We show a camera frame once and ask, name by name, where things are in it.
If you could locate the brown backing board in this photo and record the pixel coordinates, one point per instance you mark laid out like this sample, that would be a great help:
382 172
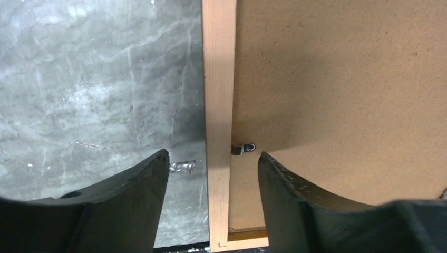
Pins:
350 95

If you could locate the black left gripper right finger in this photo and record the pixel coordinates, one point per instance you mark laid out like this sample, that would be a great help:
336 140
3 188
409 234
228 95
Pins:
300 216

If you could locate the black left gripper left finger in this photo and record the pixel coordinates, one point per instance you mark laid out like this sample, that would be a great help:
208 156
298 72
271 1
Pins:
118 214

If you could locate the small metal turn clip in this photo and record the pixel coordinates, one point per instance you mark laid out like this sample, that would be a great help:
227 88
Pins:
238 150

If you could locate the wooden picture frame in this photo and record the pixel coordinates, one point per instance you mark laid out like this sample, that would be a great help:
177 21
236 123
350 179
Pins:
219 43

